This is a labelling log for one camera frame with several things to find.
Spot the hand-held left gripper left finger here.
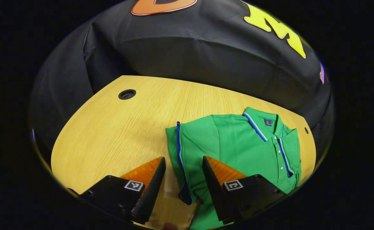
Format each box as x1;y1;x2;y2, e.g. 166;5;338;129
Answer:
78;156;167;225

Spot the black backdrop cloth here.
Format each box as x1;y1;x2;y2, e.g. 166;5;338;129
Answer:
30;0;334;160

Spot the green T-shirt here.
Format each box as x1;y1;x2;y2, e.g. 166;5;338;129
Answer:
165;106;302;230

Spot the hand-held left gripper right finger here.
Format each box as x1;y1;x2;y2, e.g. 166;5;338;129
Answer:
202;155;287;225

